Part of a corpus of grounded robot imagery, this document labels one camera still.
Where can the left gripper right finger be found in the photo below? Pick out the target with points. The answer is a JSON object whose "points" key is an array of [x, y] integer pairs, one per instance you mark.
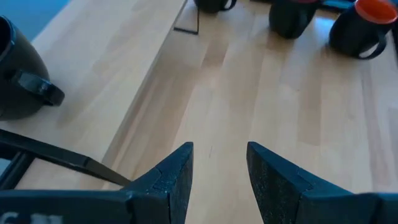
{"points": [[280, 199]]}

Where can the black mug red interior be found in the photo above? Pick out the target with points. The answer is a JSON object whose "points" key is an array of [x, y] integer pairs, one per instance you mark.
{"points": [[290, 18]]}

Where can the wooden shelf black metal frame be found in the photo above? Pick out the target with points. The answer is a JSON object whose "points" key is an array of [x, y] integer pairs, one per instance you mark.
{"points": [[93, 62]]}

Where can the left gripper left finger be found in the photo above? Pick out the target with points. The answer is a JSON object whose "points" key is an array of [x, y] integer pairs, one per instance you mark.
{"points": [[161, 199]]}

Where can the black mug orange interior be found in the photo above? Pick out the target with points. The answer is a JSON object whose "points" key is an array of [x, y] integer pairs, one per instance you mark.
{"points": [[351, 34]]}

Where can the black mug yellow interior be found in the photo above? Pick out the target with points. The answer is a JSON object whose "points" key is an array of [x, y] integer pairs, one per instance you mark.
{"points": [[211, 4]]}

